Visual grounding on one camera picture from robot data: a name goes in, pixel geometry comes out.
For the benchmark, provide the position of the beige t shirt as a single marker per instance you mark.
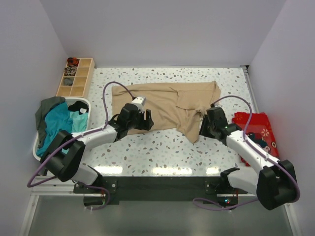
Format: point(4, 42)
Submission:
point(173, 105)

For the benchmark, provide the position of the wooden compartment organizer box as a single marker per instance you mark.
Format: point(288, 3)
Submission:
point(82, 80)

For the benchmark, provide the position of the dark patterned item in organizer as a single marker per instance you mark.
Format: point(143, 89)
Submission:
point(70, 71)

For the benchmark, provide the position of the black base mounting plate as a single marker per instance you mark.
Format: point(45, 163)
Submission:
point(176, 189)

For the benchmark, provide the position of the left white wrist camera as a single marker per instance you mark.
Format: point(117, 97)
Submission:
point(139, 102)

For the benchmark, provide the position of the dark grey t shirt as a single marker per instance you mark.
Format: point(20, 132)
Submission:
point(46, 106)

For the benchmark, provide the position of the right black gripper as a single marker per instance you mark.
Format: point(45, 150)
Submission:
point(203, 131)

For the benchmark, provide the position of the aluminium rail frame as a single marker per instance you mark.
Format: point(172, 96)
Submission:
point(49, 185)

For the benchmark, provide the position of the orange black item in organizer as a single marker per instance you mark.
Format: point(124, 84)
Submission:
point(72, 62)

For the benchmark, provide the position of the grey item in organizer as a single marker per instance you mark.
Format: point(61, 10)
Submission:
point(68, 81)

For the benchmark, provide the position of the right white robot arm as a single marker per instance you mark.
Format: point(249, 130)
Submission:
point(271, 180)

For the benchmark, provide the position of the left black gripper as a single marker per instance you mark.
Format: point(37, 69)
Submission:
point(145, 125)

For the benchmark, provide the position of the light mint t shirt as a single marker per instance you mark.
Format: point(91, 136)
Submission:
point(79, 122)

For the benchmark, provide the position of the white laundry basket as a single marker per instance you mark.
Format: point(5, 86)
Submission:
point(69, 101)

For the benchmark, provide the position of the teal blue t shirt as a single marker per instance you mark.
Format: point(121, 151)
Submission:
point(58, 119)

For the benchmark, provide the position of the red cartoon folded t shirt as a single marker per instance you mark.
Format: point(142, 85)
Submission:
point(259, 130)

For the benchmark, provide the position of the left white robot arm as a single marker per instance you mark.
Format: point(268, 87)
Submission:
point(63, 156)

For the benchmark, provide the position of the black garment with white tag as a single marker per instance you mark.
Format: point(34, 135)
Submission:
point(79, 107)

